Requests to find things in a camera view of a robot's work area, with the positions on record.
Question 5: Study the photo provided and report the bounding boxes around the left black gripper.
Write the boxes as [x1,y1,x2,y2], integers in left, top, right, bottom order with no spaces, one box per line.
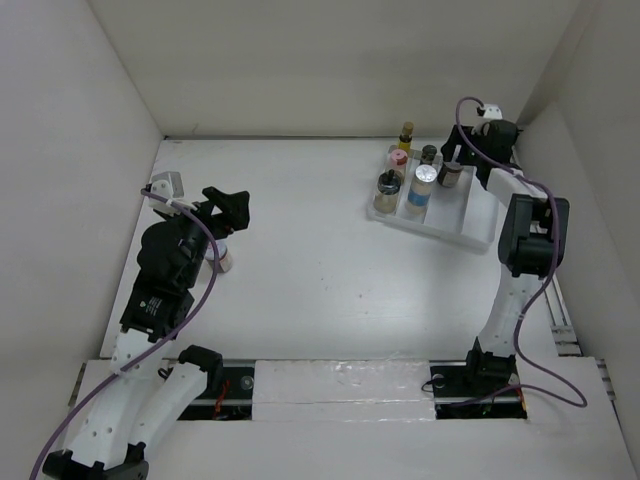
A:
[162,186,248,287]

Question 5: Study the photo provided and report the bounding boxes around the white lid spice jar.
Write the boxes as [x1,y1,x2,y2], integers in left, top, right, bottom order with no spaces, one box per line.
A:
[437,161,464,188]

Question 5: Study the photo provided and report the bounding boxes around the small black cap jar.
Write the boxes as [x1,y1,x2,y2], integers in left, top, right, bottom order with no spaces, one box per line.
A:
[420,144,438,166]

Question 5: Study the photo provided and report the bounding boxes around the silver lid jar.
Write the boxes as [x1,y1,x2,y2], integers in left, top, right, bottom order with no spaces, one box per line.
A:
[205,240,233,273]

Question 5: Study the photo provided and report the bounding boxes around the yellow label sauce bottle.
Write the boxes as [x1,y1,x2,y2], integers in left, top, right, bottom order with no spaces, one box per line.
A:
[398,121,414,154]

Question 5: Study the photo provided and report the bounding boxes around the blue label white bottle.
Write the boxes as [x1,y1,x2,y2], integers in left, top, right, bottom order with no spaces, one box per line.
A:
[405,164,438,215]

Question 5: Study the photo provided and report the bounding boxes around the pink lid spice jar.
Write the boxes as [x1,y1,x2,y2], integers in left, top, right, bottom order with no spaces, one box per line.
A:
[386,148,409,177]

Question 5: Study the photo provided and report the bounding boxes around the black grinder cap jar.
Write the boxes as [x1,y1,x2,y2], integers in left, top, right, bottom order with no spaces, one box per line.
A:
[373,169,402,214]

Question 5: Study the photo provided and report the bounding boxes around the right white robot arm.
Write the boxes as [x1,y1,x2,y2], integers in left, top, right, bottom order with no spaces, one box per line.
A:
[441,119,570,408]

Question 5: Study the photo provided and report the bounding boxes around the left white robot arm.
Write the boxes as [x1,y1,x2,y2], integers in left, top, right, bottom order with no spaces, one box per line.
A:
[30,182,250,479]

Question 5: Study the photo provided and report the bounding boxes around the white divided tray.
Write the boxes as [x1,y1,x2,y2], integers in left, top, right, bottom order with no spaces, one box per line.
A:
[367,145,499,251]

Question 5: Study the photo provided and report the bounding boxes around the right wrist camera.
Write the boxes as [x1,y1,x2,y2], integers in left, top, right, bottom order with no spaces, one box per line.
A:
[473,104,503,135]

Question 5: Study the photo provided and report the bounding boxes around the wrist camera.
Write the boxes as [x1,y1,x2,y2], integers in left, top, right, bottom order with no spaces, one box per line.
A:
[145,171,184,216]
[473,104,503,135]

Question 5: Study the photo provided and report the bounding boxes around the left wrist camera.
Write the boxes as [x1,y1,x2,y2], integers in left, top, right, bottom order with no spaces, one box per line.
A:
[145,171,184,216]

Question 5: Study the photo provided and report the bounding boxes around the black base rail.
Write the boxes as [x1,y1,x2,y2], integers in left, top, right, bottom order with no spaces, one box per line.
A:
[154,355,530,422]

